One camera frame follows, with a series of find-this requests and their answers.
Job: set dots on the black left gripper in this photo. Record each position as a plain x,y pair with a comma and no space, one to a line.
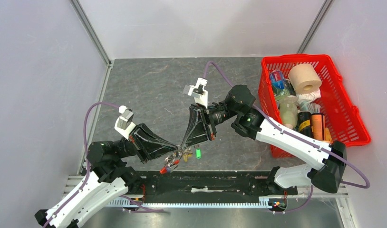
141,131

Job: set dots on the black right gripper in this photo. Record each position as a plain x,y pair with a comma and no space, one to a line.
204,127

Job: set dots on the green key tag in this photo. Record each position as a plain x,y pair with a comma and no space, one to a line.
198,153

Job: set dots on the red grey key organizer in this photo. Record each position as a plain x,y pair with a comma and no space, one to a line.
171,162

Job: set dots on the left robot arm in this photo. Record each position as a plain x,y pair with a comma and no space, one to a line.
108,176

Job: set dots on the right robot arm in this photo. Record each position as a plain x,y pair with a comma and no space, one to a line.
324,162

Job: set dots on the blue snack packet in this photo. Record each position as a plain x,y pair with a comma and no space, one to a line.
277,81

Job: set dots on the translucent plastic bottle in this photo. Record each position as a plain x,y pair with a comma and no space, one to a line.
289,111

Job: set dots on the white crumpled tissue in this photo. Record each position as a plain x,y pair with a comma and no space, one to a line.
303,99

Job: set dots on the black can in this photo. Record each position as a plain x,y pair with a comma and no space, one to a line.
304,123

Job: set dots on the beige toilet paper roll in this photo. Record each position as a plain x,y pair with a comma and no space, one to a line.
304,79

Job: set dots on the orange can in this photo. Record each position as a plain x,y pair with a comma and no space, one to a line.
318,126

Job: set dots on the red plastic basket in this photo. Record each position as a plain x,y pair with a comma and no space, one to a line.
341,116

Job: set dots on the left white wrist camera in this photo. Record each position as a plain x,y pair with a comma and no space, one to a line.
124,121

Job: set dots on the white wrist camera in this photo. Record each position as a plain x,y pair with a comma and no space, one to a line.
198,92
124,121

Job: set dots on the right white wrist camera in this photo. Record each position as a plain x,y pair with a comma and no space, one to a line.
198,92

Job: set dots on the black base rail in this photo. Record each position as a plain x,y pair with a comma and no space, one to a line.
207,187

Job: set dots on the white cable duct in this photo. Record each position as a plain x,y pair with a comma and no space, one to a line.
263,203

